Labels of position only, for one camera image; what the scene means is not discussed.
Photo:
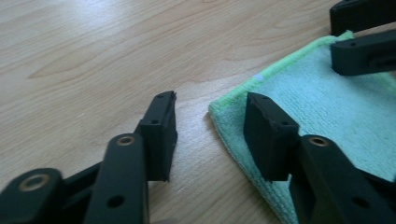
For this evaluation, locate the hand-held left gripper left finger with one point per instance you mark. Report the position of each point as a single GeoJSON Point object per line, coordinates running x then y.
{"type": "Point", "coordinates": [155, 149]}

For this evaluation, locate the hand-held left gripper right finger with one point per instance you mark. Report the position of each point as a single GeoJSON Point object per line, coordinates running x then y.
{"type": "Point", "coordinates": [271, 146]}

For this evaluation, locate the green microfibre cloth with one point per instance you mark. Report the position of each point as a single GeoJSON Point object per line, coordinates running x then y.
{"type": "Point", "coordinates": [336, 105]}

